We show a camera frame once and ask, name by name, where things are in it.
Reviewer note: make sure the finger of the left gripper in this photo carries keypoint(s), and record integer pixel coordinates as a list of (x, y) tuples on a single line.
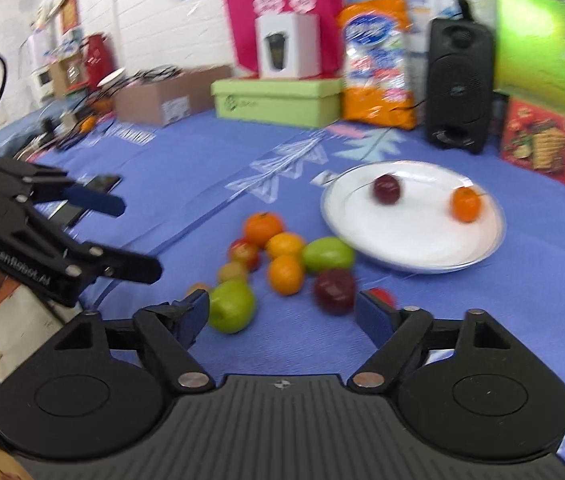
[(90, 199), (130, 267)]

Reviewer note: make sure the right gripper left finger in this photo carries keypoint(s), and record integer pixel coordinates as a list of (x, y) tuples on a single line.
[(100, 386)]

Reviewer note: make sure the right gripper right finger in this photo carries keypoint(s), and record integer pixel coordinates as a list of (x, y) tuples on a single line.
[(467, 387)]

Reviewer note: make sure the brown longan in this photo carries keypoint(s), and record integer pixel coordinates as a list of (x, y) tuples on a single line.
[(198, 286), (232, 271)]

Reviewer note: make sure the green apple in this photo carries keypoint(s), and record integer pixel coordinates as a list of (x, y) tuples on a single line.
[(233, 306)]

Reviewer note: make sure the red yellow small apple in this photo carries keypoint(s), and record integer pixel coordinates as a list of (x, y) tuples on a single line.
[(246, 253)]

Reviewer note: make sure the small red fruit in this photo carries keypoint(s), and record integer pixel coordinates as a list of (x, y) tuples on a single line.
[(384, 296)]

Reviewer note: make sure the small orange kumquat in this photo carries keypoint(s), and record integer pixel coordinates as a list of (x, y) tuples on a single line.
[(284, 244)]

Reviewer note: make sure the dark red plum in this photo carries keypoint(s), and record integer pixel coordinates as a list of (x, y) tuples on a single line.
[(334, 291), (387, 189)]

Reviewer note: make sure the orange tangerine with stem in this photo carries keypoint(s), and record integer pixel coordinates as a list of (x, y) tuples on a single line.
[(466, 204)]

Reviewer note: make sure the green oval fruit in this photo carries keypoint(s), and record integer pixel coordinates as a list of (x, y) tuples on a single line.
[(327, 253)]

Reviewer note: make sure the black smartphone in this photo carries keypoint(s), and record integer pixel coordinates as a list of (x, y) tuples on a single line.
[(67, 216)]

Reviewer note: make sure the brown cardboard box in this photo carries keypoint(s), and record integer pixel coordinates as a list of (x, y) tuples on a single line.
[(163, 102)]

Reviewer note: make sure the red thermos jug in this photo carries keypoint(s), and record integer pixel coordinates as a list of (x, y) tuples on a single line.
[(98, 59)]

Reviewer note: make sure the white round plate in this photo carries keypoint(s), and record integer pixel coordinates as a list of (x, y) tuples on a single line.
[(418, 234)]

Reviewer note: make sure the light green shoe box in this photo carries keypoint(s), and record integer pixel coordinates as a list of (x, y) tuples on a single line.
[(307, 103)]

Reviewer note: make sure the white cup box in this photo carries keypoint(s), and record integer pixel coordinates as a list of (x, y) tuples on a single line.
[(288, 46)]

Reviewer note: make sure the red cracker box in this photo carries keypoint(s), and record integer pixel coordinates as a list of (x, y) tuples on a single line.
[(533, 138)]

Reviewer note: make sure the pink paper bag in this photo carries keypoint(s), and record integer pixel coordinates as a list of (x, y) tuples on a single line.
[(282, 5)]

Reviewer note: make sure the orange paper cup package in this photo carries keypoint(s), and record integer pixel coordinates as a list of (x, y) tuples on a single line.
[(376, 89)]

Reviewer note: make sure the black speaker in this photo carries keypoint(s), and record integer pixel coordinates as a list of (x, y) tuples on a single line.
[(460, 82)]

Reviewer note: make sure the green gift box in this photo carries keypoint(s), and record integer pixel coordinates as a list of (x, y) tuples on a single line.
[(530, 50)]

